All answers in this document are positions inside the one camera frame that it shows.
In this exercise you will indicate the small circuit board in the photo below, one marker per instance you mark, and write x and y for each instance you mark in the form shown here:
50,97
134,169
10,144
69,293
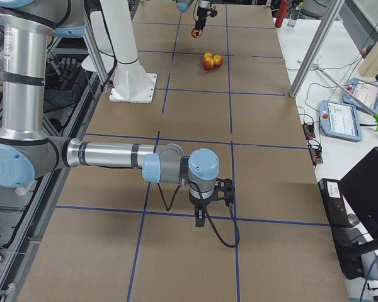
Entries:
308,129
315,152

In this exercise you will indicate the front red apple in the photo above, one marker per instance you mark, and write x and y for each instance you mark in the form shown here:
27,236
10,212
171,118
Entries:
208,63

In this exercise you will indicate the black box device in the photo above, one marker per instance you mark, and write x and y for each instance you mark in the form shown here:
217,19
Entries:
334,204

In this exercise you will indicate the teach pendant tablet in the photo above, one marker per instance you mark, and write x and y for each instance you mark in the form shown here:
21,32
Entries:
365,91
340,120

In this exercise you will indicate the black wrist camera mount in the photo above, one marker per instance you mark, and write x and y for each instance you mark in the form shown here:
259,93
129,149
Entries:
224,190

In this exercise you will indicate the lone red yellow apple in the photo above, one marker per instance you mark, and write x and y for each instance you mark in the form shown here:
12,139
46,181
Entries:
196,33

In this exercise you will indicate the back red yellow apple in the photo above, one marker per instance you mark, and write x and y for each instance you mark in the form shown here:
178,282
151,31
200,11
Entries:
208,55

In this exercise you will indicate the lower small circuit board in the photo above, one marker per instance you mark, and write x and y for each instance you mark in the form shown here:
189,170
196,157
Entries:
315,152

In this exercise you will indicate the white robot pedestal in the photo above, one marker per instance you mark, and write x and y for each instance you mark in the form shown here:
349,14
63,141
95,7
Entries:
115,41

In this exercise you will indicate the black computer monitor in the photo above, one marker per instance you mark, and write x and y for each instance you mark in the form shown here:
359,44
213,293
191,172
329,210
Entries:
359,186

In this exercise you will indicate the upper small circuit board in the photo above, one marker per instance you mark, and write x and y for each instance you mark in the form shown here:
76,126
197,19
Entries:
308,129

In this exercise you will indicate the wooden board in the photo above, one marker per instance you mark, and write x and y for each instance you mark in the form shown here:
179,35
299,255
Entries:
369,68

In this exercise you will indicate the right red yellow apple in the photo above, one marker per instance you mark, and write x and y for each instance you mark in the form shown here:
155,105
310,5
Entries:
218,60

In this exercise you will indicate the near teach pendant tablet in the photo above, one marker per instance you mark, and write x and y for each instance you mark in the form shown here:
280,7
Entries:
340,120

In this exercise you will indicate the far teach pendant tablet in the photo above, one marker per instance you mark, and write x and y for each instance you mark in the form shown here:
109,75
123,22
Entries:
365,91

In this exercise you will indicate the green handled reach grabber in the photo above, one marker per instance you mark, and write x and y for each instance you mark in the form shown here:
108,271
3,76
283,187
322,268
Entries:
350,97

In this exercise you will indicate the clear water bottle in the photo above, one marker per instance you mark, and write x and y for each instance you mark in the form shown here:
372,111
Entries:
294,14

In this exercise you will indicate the aluminium frame post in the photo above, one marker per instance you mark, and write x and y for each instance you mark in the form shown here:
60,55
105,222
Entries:
317,41

